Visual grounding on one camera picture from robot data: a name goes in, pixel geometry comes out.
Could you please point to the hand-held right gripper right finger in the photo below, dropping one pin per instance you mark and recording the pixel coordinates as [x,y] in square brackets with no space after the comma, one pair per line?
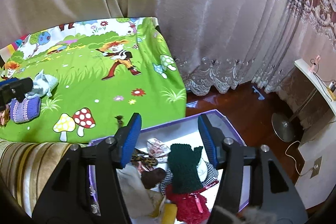
[207,140]

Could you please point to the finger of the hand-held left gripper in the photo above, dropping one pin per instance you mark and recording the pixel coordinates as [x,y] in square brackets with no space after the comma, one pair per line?
[15,90]

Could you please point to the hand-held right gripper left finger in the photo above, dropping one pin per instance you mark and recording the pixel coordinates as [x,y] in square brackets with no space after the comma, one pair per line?
[131,140]

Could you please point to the purple knit cloth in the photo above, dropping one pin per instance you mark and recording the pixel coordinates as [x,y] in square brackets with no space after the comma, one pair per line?
[25,109]

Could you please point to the black and gold patterned cloth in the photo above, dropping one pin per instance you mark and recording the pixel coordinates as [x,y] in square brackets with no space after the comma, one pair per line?
[147,161]

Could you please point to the pale grey-blue knit cloth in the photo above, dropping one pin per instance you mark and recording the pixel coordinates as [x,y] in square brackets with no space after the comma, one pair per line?
[44,82]

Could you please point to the dark green knit hat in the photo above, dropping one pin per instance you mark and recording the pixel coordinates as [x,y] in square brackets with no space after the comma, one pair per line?
[183,169]

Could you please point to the purple box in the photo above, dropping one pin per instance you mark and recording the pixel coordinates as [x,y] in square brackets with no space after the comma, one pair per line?
[170,132]

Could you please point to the dark brown cloth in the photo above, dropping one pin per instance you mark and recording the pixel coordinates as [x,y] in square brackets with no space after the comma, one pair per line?
[153,178]

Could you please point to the beige cloth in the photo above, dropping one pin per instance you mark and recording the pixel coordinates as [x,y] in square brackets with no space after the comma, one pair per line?
[131,187]

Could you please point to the black and white checkered cloth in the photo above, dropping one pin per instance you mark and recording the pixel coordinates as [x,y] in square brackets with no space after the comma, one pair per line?
[166,182]

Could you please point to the red knit cloth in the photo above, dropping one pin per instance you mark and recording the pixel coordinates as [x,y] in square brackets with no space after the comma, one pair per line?
[189,205]

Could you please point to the yellow white fuzzy sock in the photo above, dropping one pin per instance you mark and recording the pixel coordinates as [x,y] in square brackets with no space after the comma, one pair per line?
[168,213]

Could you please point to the pink floral cloth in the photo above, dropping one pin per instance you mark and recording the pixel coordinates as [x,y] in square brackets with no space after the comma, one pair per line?
[157,146]

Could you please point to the green cartoon printed blanket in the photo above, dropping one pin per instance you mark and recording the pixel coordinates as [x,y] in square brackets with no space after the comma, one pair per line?
[92,95]

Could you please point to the blue floor scrap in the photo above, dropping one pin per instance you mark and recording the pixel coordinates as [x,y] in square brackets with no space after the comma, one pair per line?
[258,94]

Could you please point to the grey floor fan base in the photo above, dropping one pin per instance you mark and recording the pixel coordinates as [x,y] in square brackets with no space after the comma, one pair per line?
[284,127]

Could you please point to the grey fuzzy cloth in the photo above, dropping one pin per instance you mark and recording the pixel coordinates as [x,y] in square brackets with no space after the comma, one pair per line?
[252,216]

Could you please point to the white side table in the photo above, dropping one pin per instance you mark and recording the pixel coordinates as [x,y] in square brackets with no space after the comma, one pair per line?
[309,74]

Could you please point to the embroidered mauve curtain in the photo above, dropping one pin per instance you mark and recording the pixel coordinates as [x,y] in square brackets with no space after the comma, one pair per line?
[223,16]

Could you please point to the wall outlet plate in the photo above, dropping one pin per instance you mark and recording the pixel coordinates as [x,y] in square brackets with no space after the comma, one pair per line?
[316,167]

